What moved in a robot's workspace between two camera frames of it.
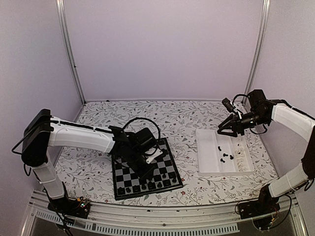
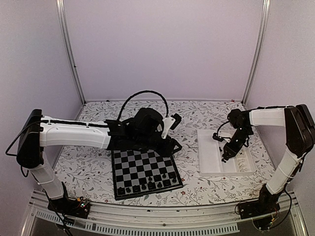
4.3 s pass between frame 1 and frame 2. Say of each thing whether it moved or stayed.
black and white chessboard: stayed
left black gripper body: moved
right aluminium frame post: stayed
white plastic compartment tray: stayed
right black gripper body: moved
